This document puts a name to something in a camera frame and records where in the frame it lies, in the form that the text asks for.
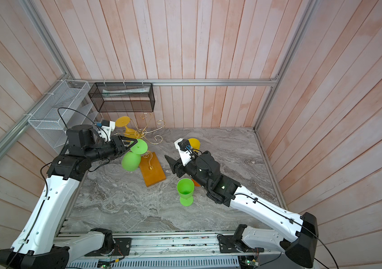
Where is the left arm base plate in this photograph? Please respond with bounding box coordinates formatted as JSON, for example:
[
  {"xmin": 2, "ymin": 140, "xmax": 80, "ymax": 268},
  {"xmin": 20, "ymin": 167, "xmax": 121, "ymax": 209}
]
[{"xmin": 108, "ymin": 237, "xmax": 132, "ymax": 257}]

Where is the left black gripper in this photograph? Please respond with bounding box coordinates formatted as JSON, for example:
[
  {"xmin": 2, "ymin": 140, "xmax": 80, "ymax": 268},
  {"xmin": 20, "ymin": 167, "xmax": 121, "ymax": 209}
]
[{"xmin": 86, "ymin": 134, "xmax": 138, "ymax": 163}]

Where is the green wine glass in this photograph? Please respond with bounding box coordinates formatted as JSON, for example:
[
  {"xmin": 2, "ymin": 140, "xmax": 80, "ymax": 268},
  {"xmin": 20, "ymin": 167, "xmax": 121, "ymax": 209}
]
[
  {"xmin": 176, "ymin": 178, "xmax": 194, "ymax": 207},
  {"xmin": 121, "ymin": 139, "xmax": 148, "ymax": 171}
]

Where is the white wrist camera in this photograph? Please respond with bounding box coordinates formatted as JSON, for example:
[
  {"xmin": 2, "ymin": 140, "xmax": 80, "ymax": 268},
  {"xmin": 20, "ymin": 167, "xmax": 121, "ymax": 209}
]
[
  {"xmin": 174, "ymin": 139, "xmax": 195, "ymax": 167},
  {"xmin": 96, "ymin": 119, "xmax": 115, "ymax": 142}
]

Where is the aluminium frame rail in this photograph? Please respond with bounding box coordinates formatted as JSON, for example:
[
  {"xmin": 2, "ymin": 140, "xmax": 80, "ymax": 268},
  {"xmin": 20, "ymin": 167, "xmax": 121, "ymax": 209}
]
[{"xmin": 70, "ymin": 78, "xmax": 277, "ymax": 87}]

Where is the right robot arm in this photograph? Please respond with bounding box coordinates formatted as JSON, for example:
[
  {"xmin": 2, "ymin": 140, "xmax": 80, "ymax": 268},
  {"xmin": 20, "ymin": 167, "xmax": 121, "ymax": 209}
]
[{"xmin": 165, "ymin": 151, "xmax": 319, "ymax": 269}]

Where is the white mesh wall shelf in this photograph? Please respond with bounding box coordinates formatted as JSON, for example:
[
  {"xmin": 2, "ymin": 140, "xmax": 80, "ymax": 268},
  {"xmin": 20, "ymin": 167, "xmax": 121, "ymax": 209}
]
[{"xmin": 28, "ymin": 80, "xmax": 99, "ymax": 153}]

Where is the amber yellow wine glass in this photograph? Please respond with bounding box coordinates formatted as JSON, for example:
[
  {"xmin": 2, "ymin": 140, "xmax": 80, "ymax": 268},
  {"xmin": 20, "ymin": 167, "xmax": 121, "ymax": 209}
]
[{"xmin": 115, "ymin": 116, "xmax": 141, "ymax": 139}]

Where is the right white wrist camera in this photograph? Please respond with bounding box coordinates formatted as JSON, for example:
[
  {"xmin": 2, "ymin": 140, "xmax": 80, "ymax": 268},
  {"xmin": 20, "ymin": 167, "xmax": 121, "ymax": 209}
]
[{"xmin": 174, "ymin": 139, "xmax": 195, "ymax": 167}]

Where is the black mesh wall basket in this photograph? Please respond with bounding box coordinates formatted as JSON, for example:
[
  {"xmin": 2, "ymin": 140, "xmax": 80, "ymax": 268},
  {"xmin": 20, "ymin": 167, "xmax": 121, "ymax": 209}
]
[{"xmin": 88, "ymin": 82, "xmax": 156, "ymax": 113}]

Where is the orange wine glass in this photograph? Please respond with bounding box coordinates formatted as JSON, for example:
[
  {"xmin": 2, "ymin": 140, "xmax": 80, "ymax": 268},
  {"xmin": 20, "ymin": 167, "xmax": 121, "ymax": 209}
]
[{"xmin": 192, "ymin": 179, "xmax": 201, "ymax": 187}]

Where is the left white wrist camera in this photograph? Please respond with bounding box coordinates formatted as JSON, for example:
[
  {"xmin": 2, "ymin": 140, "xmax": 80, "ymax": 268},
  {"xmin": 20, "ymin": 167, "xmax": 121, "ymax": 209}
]
[{"xmin": 96, "ymin": 119, "xmax": 115, "ymax": 142}]

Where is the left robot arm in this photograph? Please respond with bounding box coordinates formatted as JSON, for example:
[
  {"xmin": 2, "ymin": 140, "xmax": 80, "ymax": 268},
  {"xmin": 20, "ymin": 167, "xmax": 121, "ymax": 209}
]
[{"xmin": 0, "ymin": 124, "xmax": 138, "ymax": 269}]

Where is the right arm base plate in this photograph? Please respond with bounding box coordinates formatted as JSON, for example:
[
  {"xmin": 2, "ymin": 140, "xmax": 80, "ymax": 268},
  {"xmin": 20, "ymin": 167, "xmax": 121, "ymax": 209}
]
[{"xmin": 217, "ymin": 234, "xmax": 265, "ymax": 253}]

